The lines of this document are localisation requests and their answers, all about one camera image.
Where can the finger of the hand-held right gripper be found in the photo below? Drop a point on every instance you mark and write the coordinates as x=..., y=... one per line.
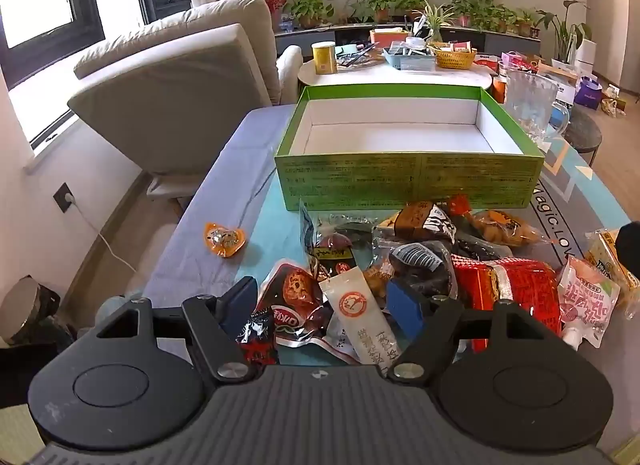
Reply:
x=629, y=252

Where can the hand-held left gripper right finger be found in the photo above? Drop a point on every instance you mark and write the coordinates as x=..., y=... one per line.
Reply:
x=404, y=306

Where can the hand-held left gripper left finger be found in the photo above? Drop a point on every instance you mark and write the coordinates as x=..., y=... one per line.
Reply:
x=239, y=301

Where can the dark packet with barcode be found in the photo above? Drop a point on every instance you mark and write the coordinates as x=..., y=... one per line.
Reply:
x=425, y=265

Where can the long white snack packet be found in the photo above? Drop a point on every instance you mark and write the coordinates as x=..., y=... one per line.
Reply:
x=357, y=317

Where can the red meat snack packet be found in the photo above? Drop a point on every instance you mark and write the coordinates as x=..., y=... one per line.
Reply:
x=292, y=295

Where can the pink spouted pouch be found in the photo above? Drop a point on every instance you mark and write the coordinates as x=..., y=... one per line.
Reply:
x=587, y=305

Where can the brown white bread packet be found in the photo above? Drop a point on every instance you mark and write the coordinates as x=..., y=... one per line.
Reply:
x=422, y=222

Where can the large red snack packet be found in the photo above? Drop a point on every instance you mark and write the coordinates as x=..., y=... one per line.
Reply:
x=515, y=295

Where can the green cardboard box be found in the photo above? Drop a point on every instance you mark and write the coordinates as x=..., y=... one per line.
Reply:
x=400, y=180

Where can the orange fried snack packet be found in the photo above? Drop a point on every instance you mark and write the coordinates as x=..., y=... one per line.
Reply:
x=505, y=228

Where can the yellow green snack packet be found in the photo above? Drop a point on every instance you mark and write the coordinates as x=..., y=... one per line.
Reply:
x=605, y=250

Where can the small black red packet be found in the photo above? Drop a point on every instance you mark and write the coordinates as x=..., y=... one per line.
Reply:
x=257, y=340

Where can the orange jelly cup packet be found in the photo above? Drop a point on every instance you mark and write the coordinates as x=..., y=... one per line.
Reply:
x=224, y=239

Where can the clear black yellow packet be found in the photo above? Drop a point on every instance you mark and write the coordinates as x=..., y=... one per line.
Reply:
x=330, y=245

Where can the dark plum packet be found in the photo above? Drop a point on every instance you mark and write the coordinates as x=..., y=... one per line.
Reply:
x=480, y=246

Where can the small red orange packet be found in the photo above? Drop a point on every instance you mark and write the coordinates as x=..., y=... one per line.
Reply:
x=459, y=206

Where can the lavender cloth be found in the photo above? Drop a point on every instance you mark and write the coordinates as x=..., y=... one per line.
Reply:
x=220, y=180

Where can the round dark side table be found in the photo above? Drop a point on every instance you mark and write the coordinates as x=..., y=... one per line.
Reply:
x=585, y=131

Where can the purple gift bag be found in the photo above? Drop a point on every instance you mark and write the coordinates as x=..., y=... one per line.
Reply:
x=587, y=94

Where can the clear glass pitcher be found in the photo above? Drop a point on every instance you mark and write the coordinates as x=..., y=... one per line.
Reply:
x=530, y=100

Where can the white air purifier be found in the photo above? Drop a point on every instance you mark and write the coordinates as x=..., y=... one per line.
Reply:
x=586, y=57

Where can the orange cup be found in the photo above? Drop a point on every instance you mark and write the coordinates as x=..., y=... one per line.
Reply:
x=499, y=89

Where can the beige cushion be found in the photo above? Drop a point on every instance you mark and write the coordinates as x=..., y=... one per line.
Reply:
x=170, y=100

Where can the round grey stool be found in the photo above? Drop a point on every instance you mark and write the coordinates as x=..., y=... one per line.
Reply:
x=22, y=307

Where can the pink box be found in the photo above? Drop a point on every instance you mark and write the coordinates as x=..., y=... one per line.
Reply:
x=512, y=60

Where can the round white coffee table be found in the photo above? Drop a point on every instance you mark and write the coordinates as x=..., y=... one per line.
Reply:
x=370, y=76

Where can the tall leafy plant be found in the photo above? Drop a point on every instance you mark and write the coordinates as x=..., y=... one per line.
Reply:
x=565, y=27

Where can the blue plastic basket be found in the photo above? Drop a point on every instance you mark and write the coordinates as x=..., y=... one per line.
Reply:
x=410, y=61

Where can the yellow wicker basket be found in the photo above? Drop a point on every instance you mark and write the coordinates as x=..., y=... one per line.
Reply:
x=454, y=59

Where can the green potted plant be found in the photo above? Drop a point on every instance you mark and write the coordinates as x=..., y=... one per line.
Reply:
x=310, y=7
x=465, y=9
x=494, y=17
x=526, y=22
x=381, y=2
x=410, y=2

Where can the pile of dark sticks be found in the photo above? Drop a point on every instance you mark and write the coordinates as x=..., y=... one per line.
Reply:
x=356, y=56

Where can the yellow canister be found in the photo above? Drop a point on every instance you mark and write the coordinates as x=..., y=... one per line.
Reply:
x=324, y=59

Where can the orange box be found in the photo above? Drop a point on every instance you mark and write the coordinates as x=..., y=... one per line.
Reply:
x=387, y=37

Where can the grey television console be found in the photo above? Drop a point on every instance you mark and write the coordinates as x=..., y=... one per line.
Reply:
x=300, y=39

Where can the spider plant in vase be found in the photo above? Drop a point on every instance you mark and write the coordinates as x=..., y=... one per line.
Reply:
x=434, y=20

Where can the red flower plant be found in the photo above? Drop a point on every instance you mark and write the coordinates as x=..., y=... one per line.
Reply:
x=274, y=0

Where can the wall socket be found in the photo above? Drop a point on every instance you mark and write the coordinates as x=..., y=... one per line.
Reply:
x=63, y=197

